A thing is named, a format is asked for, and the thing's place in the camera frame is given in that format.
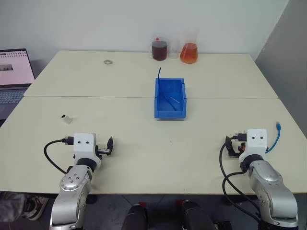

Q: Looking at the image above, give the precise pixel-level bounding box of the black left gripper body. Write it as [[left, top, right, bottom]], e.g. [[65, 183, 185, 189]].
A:
[[95, 144, 111, 158]]

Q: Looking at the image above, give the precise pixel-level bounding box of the light blue Ethernet cable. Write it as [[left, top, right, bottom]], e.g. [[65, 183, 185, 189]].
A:
[[264, 122, 283, 154]]

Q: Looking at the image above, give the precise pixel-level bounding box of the blue plastic storage bin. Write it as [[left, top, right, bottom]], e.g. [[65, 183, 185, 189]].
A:
[[153, 77, 188, 121]]

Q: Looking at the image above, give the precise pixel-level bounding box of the dark rounded shape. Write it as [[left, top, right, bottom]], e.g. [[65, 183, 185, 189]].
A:
[[180, 200, 213, 230], [128, 203, 149, 230]]

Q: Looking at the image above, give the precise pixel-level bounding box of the person's sneaker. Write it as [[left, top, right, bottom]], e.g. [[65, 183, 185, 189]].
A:
[[0, 191, 50, 221]]

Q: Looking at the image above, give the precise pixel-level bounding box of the flask with orange liquid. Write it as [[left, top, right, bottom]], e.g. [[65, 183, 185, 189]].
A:
[[179, 28, 200, 64]]

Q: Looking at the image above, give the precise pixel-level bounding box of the empty clear glass beaker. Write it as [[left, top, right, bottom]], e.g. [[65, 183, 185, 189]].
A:
[[167, 37, 181, 59]]

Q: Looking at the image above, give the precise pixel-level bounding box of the jar with dark brown liquid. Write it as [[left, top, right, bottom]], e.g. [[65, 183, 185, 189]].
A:
[[151, 33, 168, 62]]

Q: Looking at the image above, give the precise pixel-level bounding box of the grey open laptop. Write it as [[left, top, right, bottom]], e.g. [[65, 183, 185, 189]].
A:
[[0, 48, 36, 121]]

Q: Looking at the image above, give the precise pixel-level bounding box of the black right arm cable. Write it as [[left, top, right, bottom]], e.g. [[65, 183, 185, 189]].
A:
[[219, 132, 262, 217]]

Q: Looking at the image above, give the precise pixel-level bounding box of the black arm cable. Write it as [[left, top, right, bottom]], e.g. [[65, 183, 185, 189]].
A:
[[43, 136, 75, 175], [219, 132, 262, 217]]

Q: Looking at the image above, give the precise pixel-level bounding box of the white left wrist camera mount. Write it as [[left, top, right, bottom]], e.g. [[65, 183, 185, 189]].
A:
[[73, 133, 103, 166]]

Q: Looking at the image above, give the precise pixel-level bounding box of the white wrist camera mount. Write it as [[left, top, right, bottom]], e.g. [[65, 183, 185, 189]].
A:
[[238, 128, 269, 164], [73, 133, 103, 166]]

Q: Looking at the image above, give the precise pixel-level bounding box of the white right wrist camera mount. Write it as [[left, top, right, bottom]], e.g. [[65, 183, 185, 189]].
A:
[[238, 128, 269, 164]]

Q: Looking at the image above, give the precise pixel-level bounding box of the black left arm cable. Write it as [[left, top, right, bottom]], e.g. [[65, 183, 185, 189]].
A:
[[43, 136, 75, 175]]

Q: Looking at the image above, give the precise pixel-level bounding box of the dark blue cable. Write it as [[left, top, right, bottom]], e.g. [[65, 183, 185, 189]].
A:
[[156, 67, 180, 112]]

